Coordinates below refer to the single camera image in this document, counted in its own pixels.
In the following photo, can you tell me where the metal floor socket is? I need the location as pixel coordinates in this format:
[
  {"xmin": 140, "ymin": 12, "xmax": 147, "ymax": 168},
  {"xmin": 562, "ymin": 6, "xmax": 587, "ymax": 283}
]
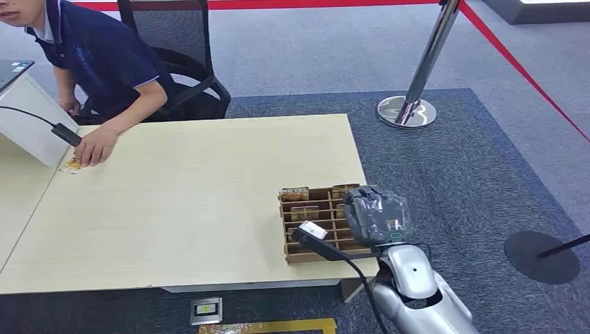
[{"xmin": 189, "ymin": 297, "xmax": 223, "ymax": 327}]

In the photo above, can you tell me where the black power adapter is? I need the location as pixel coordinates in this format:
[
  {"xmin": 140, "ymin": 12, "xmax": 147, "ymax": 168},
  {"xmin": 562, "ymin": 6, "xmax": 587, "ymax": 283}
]
[{"xmin": 50, "ymin": 122, "xmax": 83, "ymax": 148}]

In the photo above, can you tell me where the person's right hand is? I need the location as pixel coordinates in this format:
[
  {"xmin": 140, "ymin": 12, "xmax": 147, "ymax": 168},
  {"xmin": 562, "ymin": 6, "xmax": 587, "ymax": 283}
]
[{"xmin": 58, "ymin": 94, "xmax": 81, "ymax": 117}]

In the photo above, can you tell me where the black mesh office chair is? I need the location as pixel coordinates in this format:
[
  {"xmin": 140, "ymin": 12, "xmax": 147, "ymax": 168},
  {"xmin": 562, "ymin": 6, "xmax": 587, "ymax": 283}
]
[{"xmin": 76, "ymin": 0, "xmax": 232, "ymax": 125}]

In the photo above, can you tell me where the brown wooden card holder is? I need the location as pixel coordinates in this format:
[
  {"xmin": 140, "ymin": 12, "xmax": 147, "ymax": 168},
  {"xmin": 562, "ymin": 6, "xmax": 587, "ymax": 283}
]
[{"xmin": 278, "ymin": 184, "xmax": 375, "ymax": 266}]

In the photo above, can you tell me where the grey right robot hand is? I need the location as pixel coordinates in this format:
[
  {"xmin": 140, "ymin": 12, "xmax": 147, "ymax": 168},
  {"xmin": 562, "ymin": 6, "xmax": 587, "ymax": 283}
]
[{"xmin": 343, "ymin": 185, "xmax": 415, "ymax": 248}]

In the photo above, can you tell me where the chrome stanchion pole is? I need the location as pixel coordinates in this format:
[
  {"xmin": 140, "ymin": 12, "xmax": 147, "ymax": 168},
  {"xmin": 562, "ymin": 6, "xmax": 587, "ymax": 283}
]
[{"xmin": 395, "ymin": 0, "xmax": 462, "ymax": 126}]

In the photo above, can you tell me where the thin black cable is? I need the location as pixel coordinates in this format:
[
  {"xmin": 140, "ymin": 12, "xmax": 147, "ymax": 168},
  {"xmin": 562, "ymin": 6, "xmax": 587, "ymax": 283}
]
[{"xmin": 0, "ymin": 106, "xmax": 58, "ymax": 128}]

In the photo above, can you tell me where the chrome stanchion base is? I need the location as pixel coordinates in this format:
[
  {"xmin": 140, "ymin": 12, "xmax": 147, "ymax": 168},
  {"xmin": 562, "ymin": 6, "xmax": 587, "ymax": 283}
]
[{"xmin": 376, "ymin": 95, "xmax": 438, "ymax": 130}]

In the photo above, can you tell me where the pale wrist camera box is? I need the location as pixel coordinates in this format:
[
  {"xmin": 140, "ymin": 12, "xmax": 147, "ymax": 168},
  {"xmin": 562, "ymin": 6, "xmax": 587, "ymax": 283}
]
[{"xmin": 299, "ymin": 221, "xmax": 328, "ymax": 241}]

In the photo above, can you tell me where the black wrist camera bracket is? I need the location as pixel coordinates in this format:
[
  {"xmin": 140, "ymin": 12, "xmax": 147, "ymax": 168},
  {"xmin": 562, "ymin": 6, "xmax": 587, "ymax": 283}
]
[{"xmin": 290, "ymin": 226, "xmax": 383, "ymax": 262}]

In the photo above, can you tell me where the person's left hand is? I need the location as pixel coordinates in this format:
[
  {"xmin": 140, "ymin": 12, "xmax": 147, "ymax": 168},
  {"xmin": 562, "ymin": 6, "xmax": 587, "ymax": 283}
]
[{"xmin": 73, "ymin": 125, "xmax": 120, "ymax": 168}]

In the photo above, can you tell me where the dark laptop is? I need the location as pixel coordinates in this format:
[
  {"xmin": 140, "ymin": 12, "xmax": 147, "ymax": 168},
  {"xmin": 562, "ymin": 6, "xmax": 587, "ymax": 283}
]
[{"xmin": 0, "ymin": 60, "xmax": 36, "ymax": 93}]

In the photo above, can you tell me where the dark raised platform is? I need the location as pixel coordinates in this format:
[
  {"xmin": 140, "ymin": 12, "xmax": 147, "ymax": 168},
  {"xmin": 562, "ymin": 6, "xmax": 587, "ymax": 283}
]
[{"xmin": 480, "ymin": 0, "xmax": 590, "ymax": 26}]

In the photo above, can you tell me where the person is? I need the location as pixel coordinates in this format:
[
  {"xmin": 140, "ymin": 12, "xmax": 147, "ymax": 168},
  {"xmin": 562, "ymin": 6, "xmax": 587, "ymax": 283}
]
[{"xmin": 0, "ymin": 0, "xmax": 178, "ymax": 168}]

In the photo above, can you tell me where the black round stanchion base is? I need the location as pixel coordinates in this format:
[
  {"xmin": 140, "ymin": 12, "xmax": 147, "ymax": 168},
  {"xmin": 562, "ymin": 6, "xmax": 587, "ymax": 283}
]
[{"xmin": 503, "ymin": 230, "xmax": 581, "ymax": 285}]

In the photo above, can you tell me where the red barrier belt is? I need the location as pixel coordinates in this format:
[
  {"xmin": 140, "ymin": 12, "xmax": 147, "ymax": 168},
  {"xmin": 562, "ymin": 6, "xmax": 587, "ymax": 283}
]
[
  {"xmin": 457, "ymin": 0, "xmax": 590, "ymax": 144},
  {"xmin": 72, "ymin": 0, "xmax": 442, "ymax": 13}
]

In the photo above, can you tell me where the white box stand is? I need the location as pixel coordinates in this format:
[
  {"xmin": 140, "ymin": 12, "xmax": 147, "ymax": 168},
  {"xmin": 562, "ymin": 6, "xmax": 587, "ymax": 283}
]
[{"xmin": 0, "ymin": 73, "xmax": 80, "ymax": 169}]

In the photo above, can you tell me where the black stanchion pole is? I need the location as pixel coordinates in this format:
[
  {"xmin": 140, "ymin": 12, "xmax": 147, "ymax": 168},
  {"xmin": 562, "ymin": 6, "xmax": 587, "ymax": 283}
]
[{"xmin": 536, "ymin": 233, "xmax": 590, "ymax": 259}]

